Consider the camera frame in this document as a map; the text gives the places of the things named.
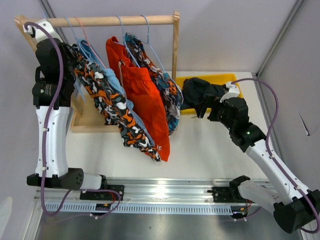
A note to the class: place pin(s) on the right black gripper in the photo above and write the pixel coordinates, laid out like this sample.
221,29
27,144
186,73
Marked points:
210,101

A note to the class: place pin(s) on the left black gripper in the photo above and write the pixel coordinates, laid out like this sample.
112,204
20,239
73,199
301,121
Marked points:
74,61

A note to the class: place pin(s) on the blue wire hanger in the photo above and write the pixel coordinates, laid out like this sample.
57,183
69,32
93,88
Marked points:
72,32
148,42
78,87
125,43

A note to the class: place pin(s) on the light blue shorts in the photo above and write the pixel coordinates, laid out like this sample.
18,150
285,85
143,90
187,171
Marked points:
116,85

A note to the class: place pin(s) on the pink wire hanger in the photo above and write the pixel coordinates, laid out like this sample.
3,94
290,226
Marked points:
88,42

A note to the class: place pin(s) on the dark navy shorts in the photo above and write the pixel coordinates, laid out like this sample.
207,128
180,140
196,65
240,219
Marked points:
195,90

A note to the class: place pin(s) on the orange black camouflage shorts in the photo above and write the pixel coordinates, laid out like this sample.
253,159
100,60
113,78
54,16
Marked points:
112,105

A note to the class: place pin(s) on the bright orange shorts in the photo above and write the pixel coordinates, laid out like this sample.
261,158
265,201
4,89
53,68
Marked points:
142,92

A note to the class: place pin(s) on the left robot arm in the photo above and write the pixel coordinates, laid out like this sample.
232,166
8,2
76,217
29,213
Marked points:
52,93

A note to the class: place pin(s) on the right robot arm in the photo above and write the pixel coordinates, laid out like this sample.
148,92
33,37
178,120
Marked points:
292,203

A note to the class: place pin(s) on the blue orange patterned shorts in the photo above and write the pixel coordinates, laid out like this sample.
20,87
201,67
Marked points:
170,93

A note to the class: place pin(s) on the yellow plastic tray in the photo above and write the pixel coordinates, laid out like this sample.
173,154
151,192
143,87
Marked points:
217,79

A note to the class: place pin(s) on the wooden clothes rack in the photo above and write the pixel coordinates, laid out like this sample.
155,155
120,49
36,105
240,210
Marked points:
86,118

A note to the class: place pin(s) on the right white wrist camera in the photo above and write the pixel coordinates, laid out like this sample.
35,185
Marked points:
231,90

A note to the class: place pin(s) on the aluminium mounting rail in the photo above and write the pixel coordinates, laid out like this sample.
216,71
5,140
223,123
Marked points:
163,196

